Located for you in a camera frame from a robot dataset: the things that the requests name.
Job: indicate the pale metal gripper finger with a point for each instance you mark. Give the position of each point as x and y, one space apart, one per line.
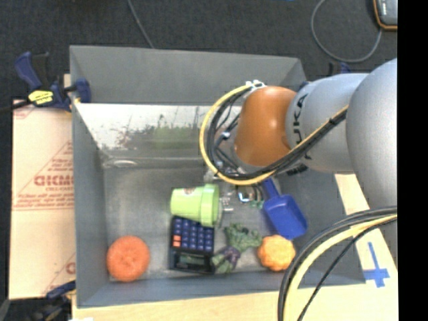
226 194
228 207

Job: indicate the light green plastic cup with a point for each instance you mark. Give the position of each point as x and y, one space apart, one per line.
194 203

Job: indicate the green and purple toy figure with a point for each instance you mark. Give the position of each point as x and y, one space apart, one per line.
241 238

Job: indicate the blue plastic scoop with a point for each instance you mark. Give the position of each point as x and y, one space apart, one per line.
284 214

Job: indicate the dark blue calculator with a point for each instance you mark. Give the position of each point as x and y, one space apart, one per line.
191 237

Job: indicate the orange toy pumpkin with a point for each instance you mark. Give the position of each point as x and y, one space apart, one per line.
276 252

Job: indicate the grey metal bin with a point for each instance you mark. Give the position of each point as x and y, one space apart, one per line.
133 192

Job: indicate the orange ball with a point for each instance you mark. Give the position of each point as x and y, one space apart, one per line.
128 259

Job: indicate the brown cardboard board red print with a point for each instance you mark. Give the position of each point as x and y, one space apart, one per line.
40 232

